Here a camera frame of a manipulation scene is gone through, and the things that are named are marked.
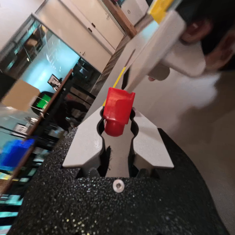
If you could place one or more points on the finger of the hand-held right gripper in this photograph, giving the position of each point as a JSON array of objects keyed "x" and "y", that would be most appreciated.
[
  {"x": 125, "y": 80},
  {"x": 156, "y": 47}
]

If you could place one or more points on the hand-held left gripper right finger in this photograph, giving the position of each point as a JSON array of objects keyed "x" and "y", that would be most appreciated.
[{"x": 150, "y": 146}]

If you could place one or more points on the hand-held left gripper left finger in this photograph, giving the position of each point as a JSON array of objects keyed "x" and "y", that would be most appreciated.
[{"x": 86, "y": 143}]

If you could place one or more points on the red plastic piece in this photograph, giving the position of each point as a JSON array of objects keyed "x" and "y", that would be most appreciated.
[{"x": 117, "y": 110}]

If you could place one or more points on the person's right hand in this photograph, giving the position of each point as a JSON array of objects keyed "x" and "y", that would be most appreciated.
[{"x": 222, "y": 51}]

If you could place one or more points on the yellow tape line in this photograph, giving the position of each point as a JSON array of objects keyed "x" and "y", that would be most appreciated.
[{"x": 119, "y": 78}]

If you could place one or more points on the green box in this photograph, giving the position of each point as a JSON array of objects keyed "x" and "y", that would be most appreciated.
[{"x": 43, "y": 101}]

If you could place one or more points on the wooden desk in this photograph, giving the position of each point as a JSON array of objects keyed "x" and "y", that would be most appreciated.
[{"x": 60, "y": 88}]

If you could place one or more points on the white door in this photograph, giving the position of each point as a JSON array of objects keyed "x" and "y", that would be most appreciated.
[
  {"x": 100, "y": 19},
  {"x": 73, "y": 34}
]

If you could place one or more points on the black and white tag board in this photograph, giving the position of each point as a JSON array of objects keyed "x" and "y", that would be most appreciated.
[{"x": 54, "y": 82}]

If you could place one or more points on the stack of blue bins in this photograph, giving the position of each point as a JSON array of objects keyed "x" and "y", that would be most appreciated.
[{"x": 14, "y": 154}]

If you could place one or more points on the tan panel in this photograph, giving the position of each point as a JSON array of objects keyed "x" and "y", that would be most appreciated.
[{"x": 20, "y": 95}]

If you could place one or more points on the black panel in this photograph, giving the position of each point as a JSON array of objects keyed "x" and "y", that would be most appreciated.
[{"x": 6, "y": 84}]

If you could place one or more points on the wooden post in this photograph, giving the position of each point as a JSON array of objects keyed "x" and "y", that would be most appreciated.
[{"x": 124, "y": 20}]

